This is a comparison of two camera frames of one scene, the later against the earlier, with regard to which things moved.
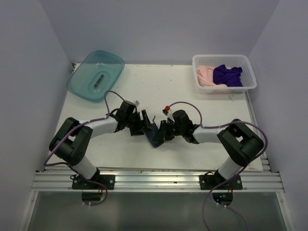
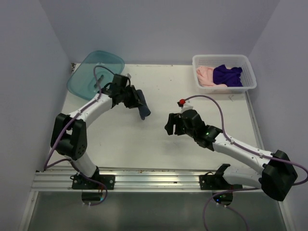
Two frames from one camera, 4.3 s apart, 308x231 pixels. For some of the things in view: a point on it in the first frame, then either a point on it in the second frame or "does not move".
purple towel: (230, 77) does not move
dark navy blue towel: (151, 134) -> (143, 109)
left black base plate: (108, 180) does not move
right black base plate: (207, 182) does not move
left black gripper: (141, 124) -> (134, 101)
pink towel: (205, 76) does not move
